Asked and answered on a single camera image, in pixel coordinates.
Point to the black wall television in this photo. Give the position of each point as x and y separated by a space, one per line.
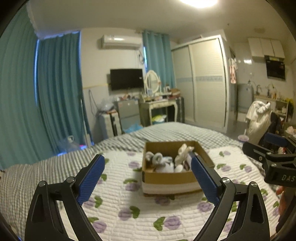
122 79

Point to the white oval vanity mirror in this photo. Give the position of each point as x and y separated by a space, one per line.
151 83

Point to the cream cloth bundle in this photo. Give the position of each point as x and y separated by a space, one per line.
182 161

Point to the white kitchen wall cabinets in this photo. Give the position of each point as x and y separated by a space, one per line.
261 47

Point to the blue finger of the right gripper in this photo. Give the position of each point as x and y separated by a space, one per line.
276 140
258 153

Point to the grey checkered bed sheet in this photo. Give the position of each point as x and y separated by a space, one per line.
18 183

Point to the brown cardboard box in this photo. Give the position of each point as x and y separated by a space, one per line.
170 183

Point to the narrow teal curtain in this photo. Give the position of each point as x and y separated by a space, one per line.
159 57

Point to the purple cup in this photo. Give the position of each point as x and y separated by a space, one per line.
243 138

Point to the white clothes pile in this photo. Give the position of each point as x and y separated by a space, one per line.
258 120

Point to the white suitcase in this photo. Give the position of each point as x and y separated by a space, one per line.
110 125

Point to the white air conditioner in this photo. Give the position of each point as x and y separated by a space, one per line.
121 42

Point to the person's right hand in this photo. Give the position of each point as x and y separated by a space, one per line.
281 192

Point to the grey mini fridge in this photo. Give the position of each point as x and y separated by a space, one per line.
128 111

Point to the white sliding wardrobe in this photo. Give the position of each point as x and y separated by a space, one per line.
201 72

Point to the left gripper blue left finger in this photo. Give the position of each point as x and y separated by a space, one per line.
44 221

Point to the white floral quilted blanket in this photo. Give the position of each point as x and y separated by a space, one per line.
119 210

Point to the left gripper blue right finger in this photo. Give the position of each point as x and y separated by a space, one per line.
250 221

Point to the clear water jug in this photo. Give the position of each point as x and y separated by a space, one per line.
68 144

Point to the cream dressing table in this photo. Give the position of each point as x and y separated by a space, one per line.
145 109

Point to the large teal curtain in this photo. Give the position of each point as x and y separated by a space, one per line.
41 93

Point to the black range hood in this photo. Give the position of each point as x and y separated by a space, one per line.
275 68

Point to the white sock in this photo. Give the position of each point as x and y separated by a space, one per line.
159 163

